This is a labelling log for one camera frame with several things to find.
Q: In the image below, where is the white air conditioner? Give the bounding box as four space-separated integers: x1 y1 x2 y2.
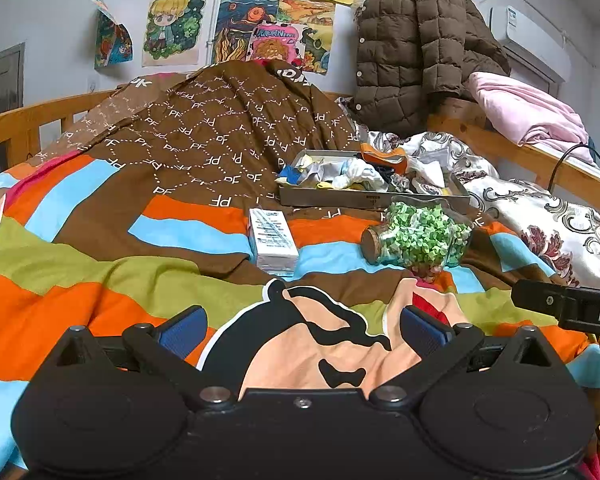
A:
489 5 574 84

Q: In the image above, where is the white cardboard box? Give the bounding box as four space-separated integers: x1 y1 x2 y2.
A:
248 208 300 276

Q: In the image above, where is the pink blanket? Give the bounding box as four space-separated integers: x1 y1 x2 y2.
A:
467 71 592 164

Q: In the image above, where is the black cloth with pink dot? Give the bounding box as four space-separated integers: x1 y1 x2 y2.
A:
379 167 412 194

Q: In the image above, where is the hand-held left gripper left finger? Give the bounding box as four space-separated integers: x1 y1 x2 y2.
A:
47 305 238 406

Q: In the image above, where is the glass jar of green stars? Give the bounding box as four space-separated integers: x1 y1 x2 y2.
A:
361 201 474 269

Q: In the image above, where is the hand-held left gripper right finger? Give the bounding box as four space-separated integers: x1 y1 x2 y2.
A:
370 305 563 406

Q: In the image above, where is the colourful striped bed sheet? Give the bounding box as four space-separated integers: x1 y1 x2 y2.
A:
0 152 600 480

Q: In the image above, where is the white sock with blue print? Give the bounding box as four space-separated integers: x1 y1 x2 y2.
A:
330 157 387 191

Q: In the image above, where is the wooden bed frame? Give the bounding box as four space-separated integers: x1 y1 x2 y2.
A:
0 89 600 235

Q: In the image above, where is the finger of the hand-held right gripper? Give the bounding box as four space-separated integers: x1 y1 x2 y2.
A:
511 280 584 322

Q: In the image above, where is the brown patterned quilt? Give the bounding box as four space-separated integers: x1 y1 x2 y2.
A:
40 59 370 212

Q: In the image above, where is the orange cloth band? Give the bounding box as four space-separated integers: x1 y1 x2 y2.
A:
359 142 409 174

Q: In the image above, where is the grey metal tray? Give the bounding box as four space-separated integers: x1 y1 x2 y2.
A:
278 149 472 210

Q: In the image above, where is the brown puffer jacket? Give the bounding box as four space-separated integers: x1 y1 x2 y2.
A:
350 0 512 139

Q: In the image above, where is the white floral quilt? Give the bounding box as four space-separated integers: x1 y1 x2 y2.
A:
340 97 600 292

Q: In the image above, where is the white cloth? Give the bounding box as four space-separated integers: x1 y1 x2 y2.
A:
410 155 452 194

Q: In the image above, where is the grey door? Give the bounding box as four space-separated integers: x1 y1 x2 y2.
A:
0 42 26 122

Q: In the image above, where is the black cable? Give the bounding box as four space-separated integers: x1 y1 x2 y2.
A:
547 142 600 187

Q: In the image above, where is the group of colourful wall drawings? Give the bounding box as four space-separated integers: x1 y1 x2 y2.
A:
92 0 469 77

